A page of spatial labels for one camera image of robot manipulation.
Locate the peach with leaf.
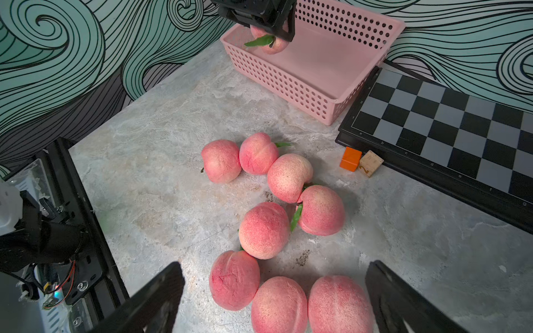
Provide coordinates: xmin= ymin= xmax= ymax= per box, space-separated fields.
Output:
xmin=291 ymin=185 xmax=346 ymax=236
xmin=239 ymin=133 xmax=291 ymax=176

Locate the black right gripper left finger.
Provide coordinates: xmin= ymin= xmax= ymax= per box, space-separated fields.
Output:
xmin=92 ymin=262 xmax=185 ymax=332

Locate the peach right with leaf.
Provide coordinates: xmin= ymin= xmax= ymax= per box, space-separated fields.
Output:
xmin=291 ymin=185 xmax=346 ymax=236

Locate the wooden cube block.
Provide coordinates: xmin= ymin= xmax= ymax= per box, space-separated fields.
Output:
xmin=359 ymin=150 xmax=384 ymax=178

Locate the orange cube block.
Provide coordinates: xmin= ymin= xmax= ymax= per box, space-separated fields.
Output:
xmin=340 ymin=147 xmax=362 ymax=172

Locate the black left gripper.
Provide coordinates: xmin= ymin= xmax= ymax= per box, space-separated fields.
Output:
xmin=212 ymin=0 xmax=297 ymax=42

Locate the peach with leaf back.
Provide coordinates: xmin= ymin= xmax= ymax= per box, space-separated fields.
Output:
xmin=239 ymin=133 xmax=291 ymax=176

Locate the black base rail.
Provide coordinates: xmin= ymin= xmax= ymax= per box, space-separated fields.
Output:
xmin=7 ymin=137 xmax=130 ymax=330

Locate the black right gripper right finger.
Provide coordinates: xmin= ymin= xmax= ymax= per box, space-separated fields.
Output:
xmin=365 ymin=260 xmax=466 ymax=332

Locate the black folding chess board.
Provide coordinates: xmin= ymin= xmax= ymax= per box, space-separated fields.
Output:
xmin=336 ymin=67 xmax=532 ymax=232

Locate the peach centre pale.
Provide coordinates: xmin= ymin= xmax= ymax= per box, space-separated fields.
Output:
xmin=267 ymin=153 xmax=314 ymax=203

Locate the peach front left cracked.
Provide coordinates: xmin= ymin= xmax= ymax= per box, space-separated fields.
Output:
xmin=209 ymin=251 xmax=260 ymax=311

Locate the pink perforated plastic basket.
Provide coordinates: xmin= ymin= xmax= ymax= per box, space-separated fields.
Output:
xmin=221 ymin=1 xmax=406 ymax=126

